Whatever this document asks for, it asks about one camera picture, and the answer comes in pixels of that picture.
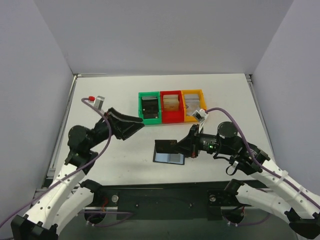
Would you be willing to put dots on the black card holders stack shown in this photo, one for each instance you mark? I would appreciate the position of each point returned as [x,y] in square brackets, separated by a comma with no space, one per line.
[150,107]

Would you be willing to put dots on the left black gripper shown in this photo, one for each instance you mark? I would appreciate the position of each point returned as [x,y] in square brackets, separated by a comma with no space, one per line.
[111,123]

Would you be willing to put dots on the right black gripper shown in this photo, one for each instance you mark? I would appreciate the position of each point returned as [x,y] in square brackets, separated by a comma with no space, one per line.
[194,141]

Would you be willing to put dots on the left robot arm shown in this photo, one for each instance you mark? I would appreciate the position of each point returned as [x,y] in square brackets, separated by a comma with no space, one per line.
[69,193]

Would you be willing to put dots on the grey cards stack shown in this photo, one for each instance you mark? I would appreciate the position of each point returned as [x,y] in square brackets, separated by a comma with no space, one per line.
[192,102]

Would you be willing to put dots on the black leather card holder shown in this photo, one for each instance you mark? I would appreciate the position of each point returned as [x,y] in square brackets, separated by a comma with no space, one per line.
[164,158]

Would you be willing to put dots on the green plastic bin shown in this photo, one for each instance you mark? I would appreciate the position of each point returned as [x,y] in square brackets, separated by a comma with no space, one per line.
[149,121]

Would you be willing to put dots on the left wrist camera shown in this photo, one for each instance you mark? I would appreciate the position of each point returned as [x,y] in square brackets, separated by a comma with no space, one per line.
[97,102]

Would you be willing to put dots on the yellow plastic bin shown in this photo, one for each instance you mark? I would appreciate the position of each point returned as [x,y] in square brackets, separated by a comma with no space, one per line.
[188,118]

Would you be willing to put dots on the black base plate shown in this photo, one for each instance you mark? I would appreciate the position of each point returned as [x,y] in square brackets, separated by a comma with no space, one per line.
[170,201]

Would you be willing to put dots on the beige cards stack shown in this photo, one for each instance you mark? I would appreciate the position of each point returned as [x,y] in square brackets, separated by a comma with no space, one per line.
[171,102]

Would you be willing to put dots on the red plastic bin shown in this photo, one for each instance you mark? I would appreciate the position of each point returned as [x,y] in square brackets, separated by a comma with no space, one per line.
[175,115]

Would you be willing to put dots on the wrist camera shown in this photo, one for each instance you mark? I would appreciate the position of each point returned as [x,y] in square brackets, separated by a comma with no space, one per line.
[97,102]
[201,116]

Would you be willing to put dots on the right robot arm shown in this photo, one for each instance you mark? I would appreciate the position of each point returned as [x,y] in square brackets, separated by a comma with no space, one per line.
[289,200]

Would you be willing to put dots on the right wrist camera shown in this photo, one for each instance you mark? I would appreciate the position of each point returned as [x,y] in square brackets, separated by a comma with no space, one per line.
[201,116]

